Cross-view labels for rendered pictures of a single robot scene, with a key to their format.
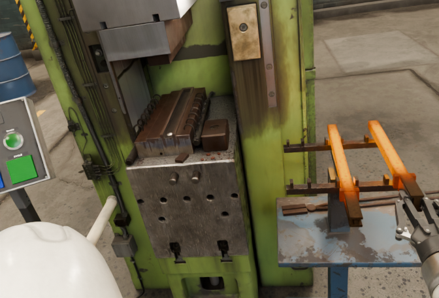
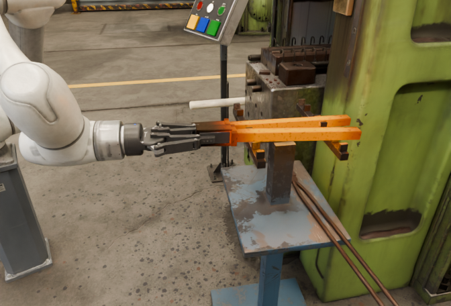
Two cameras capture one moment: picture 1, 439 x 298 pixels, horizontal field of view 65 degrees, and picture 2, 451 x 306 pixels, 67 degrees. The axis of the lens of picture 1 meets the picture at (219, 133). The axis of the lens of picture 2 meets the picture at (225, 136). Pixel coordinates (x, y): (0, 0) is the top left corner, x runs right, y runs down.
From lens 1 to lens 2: 1.13 m
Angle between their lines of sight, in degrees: 59
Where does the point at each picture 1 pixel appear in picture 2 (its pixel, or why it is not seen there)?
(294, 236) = (252, 173)
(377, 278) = not seen: outside the picture
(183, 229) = not seen: hidden behind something
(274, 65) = (357, 29)
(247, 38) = not seen: outside the picture
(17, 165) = (213, 24)
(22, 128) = (227, 5)
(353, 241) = (258, 207)
